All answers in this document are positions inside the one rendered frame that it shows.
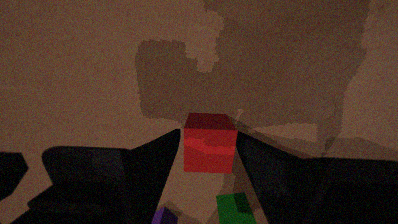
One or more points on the red block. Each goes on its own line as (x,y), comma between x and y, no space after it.
(209,143)

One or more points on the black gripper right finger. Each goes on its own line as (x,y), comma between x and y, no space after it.
(290,189)

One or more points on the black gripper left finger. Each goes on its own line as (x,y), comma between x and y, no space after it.
(140,173)

